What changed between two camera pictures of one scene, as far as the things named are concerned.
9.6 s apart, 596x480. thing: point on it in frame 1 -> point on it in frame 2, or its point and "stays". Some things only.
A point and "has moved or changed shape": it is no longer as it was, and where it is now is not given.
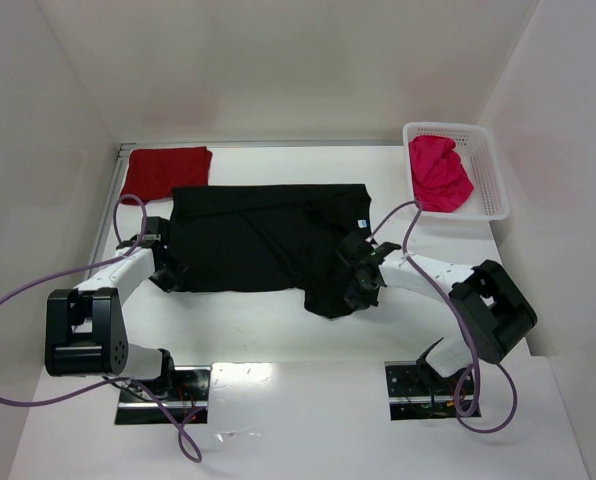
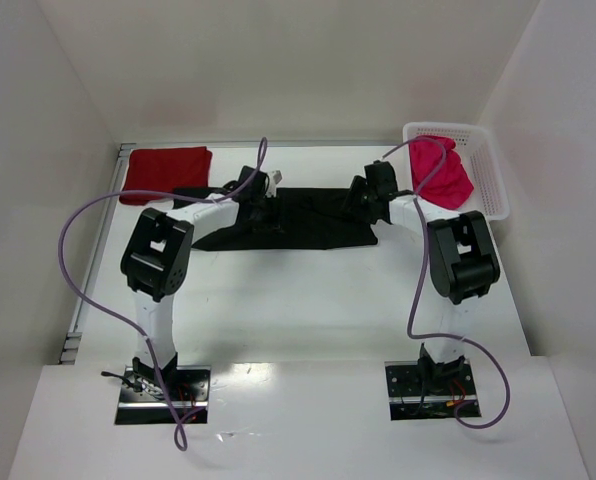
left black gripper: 164,272 -> 260,215
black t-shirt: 267,237 has moved or changed shape
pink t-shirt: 440,182 stays
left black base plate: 188,401 stays
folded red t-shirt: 152,173 stays
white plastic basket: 488,199 stays
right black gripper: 356,279 -> 357,198
